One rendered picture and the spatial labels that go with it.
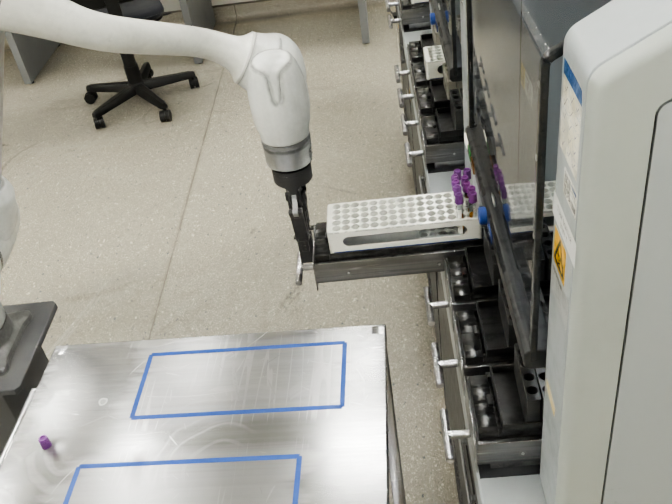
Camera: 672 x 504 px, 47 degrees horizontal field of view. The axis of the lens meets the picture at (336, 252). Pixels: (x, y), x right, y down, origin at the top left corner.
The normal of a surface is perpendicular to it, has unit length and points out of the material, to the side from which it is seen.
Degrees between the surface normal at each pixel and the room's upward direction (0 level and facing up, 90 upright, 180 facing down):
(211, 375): 0
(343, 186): 0
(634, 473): 90
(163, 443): 0
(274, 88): 81
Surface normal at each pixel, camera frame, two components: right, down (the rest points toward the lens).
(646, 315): 0.00, 0.62
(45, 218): -0.13, -0.78
